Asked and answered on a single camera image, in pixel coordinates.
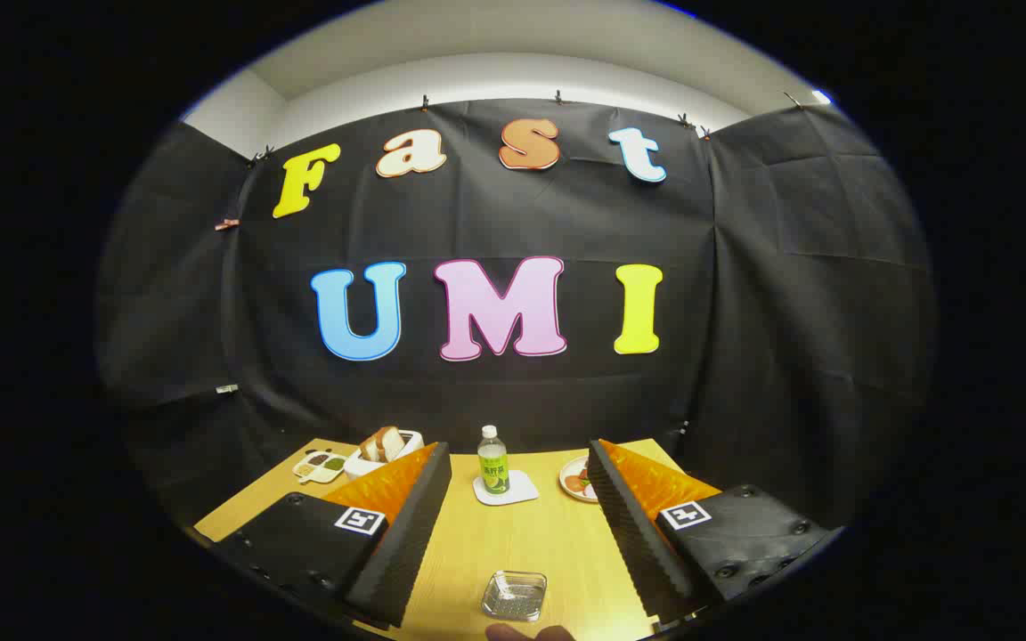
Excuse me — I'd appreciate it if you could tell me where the white plate of food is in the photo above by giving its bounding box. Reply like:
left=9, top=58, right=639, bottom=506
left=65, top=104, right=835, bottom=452
left=558, top=455, right=600, bottom=505

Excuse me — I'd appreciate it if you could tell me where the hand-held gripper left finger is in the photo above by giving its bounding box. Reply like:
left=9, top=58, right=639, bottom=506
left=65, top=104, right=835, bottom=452
left=210, top=441, right=453, bottom=629

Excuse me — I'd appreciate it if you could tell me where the white divided seasoning dish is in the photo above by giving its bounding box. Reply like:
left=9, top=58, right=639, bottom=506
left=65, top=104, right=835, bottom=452
left=292, top=450, right=349, bottom=484

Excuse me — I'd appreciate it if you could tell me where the white coaster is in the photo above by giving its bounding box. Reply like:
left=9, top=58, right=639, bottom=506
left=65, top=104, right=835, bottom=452
left=473, top=469, right=540, bottom=507

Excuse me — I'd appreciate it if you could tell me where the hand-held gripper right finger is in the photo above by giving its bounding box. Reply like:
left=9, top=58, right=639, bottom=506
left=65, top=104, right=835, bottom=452
left=587, top=438, right=835, bottom=624

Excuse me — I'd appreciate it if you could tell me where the metal wire basket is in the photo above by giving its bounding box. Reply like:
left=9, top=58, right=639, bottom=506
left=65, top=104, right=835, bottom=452
left=481, top=571, right=548, bottom=622

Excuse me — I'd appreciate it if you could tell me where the green label drink bottle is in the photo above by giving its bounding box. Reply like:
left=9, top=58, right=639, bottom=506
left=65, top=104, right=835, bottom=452
left=477, top=425, right=511, bottom=496

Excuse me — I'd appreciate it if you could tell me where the white toaster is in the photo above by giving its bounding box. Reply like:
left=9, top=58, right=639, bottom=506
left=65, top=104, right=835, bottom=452
left=344, top=429, right=426, bottom=482

